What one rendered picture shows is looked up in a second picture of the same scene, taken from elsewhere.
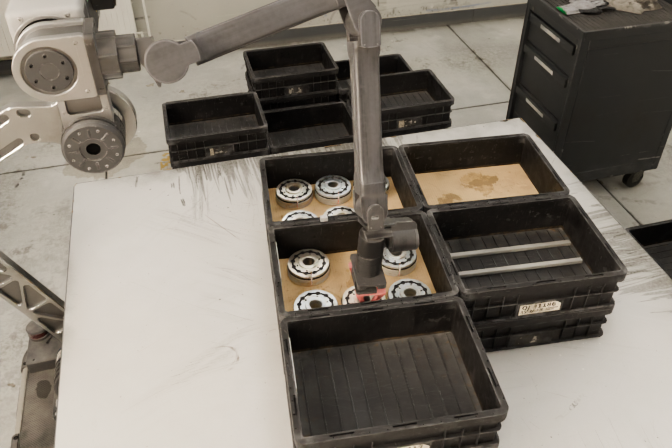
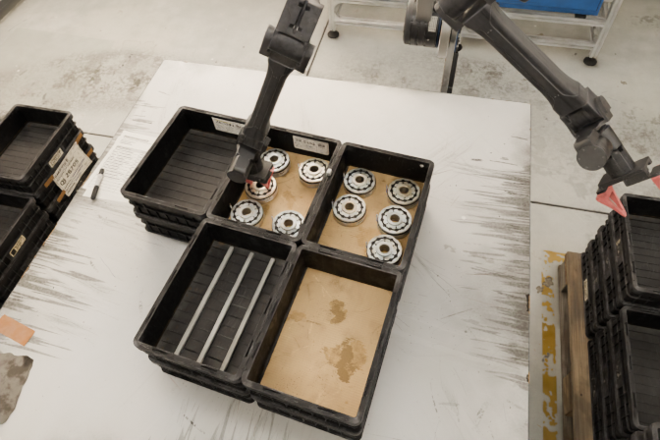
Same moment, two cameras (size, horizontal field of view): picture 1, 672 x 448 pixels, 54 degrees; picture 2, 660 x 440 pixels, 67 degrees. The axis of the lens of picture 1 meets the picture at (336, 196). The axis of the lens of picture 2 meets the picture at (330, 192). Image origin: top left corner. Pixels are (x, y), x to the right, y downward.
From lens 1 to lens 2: 1.94 m
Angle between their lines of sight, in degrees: 76
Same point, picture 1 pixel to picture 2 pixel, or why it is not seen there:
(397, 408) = (187, 176)
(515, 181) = (328, 396)
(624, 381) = (126, 354)
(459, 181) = (357, 339)
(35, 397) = not seen: hidden behind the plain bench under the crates
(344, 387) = (217, 159)
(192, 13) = not seen: outside the picture
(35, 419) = not seen: hidden behind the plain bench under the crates
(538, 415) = (152, 280)
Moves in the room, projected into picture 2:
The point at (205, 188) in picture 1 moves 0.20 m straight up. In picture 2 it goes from (490, 178) to (503, 139)
